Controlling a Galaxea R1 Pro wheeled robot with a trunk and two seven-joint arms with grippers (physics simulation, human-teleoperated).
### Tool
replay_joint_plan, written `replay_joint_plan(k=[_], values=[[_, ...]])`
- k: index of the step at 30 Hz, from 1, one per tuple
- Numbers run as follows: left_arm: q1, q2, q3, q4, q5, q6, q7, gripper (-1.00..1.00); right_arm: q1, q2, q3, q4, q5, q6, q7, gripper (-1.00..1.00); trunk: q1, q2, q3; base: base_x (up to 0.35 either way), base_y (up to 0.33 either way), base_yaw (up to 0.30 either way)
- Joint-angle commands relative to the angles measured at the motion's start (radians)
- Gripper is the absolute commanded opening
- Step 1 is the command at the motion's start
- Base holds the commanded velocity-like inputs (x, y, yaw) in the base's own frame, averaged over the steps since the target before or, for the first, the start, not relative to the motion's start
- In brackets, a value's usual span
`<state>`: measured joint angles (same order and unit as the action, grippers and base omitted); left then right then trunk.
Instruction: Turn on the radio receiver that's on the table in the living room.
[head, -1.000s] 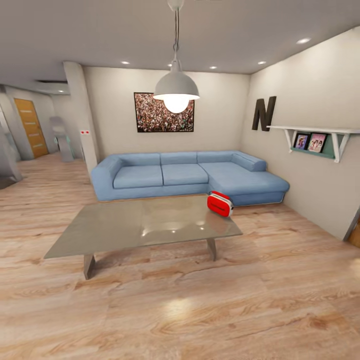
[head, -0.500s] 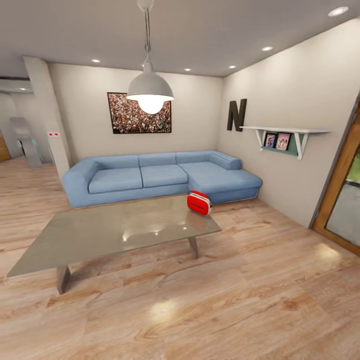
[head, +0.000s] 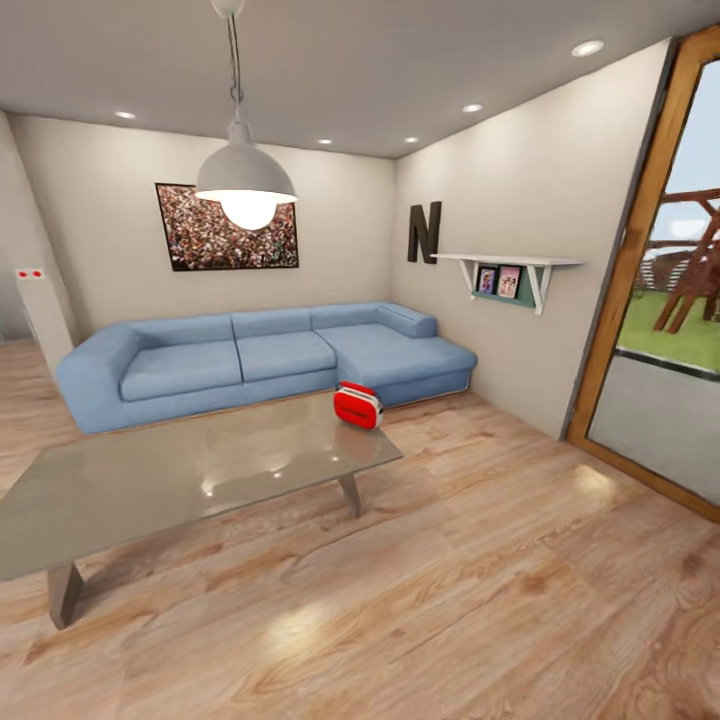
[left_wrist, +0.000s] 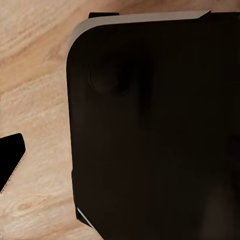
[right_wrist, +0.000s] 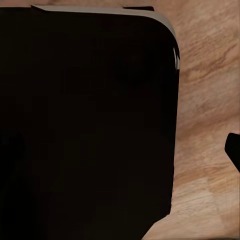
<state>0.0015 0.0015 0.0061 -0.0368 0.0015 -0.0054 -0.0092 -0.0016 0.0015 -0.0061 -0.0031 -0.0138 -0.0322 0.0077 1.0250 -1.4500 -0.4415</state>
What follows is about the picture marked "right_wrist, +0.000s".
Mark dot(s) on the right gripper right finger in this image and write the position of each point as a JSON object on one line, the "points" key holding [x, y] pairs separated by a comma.
{"points": [[232, 148]]}

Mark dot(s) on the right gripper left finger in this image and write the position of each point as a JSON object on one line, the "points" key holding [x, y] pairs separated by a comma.
{"points": [[12, 149]]}

